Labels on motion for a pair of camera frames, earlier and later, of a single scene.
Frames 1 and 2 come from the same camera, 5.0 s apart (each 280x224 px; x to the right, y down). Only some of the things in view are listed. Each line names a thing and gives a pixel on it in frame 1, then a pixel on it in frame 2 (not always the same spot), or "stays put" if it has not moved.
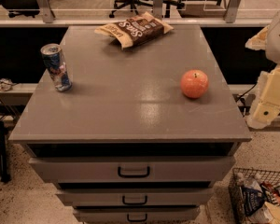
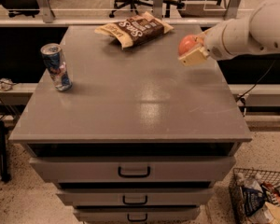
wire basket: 259,196 stays put
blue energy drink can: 55,63 stays put
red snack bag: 273,195 stays put
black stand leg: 5,175 stays put
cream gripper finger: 272,97 to 198,55
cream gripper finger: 259,42 to 205,34
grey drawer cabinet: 140,134 stays put
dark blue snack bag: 252,200 stays put
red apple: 194,83 to 189,43
